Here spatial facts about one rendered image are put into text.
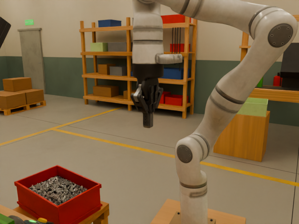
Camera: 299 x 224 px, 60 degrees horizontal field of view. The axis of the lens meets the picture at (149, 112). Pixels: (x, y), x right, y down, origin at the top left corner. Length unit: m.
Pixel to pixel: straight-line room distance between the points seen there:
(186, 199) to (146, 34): 0.55
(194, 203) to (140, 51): 0.53
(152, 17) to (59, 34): 8.20
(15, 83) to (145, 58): 6.89
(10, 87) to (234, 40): 5.51
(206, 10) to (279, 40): 0.18
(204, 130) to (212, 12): 0.37
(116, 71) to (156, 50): 5.97
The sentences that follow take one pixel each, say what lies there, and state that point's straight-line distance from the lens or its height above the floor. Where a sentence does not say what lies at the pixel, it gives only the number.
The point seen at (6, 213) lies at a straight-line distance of 1.12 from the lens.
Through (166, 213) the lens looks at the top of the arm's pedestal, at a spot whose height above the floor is 0.85.
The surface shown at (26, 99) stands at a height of 0.26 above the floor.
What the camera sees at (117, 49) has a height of 1.49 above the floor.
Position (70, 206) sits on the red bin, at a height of 0.89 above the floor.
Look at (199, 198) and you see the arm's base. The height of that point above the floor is 1.00.
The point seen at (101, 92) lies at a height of 0.38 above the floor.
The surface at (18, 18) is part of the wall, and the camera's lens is 10.37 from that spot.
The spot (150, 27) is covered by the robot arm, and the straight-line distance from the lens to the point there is 0.60.
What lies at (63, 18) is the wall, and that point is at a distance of 8.65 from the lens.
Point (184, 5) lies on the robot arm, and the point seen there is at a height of 1.57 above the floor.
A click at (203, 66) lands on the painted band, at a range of 6.06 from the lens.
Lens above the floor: 1.47
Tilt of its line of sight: 13 degrees down
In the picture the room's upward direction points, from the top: straight up
